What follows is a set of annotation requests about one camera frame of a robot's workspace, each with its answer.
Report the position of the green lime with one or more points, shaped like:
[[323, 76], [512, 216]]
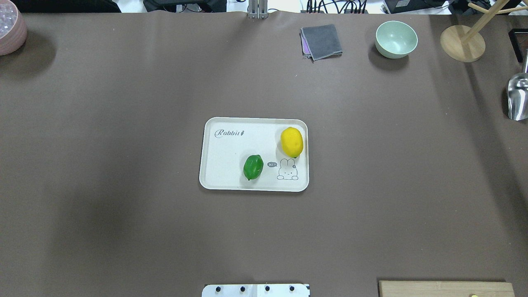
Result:
[[253, 167]]

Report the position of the yellow lemon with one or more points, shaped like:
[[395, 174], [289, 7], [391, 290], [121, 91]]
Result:
[[291, 142]]

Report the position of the cream rabbit tray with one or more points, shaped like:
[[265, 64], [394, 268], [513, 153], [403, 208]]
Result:
[[229, 141]]

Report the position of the grey folded cloth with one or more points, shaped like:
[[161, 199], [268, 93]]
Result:
[[320, 42]]

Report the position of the mint green bowl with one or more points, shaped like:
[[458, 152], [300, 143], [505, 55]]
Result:
[[395, 39]]

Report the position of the wooden cutting board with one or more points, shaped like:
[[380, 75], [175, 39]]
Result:
[[395, 288]]

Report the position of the wooden cup tree stand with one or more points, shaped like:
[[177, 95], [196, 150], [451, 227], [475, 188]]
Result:
[[465, 44]]

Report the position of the metal scoop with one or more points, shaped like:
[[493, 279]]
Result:
[[517, 94]]

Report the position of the pink bowl with ice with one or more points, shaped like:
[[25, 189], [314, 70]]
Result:
[[13, 30]]

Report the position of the aluminium frame post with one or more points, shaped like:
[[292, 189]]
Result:
[[258, 9]]

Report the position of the white camera pillar mount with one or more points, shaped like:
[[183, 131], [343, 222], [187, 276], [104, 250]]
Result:
[[257, 290]]

